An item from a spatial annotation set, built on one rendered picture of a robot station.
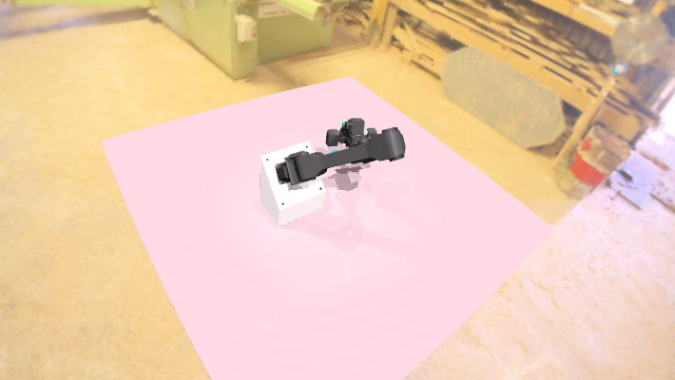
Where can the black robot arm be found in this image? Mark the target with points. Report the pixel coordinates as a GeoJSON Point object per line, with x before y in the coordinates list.
{"type": "Point", "coordinates": [303, 166]}

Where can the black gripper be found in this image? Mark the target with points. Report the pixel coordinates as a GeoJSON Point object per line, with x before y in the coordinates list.
{"type": "Point", "coordinates": [333, 136]}

